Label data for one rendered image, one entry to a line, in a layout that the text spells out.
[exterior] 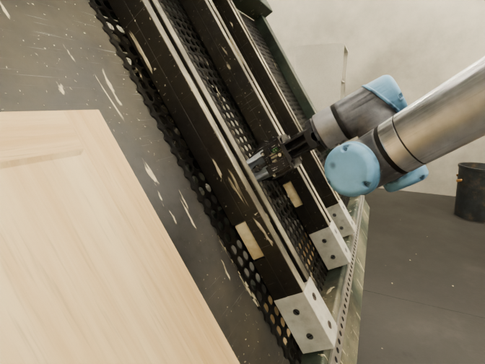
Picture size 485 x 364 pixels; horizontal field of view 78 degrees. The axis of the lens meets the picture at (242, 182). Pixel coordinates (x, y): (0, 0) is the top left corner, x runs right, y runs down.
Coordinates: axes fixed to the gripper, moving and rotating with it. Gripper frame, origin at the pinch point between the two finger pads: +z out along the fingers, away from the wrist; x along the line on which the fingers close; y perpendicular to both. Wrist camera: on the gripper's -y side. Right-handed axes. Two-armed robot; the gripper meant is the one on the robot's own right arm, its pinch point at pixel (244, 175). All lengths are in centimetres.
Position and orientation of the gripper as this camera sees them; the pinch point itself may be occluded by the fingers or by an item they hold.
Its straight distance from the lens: 70.0
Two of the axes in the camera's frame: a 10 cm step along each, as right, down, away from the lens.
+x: 4.8, 8.7, 0.1
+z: -7.8, 4.2, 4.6
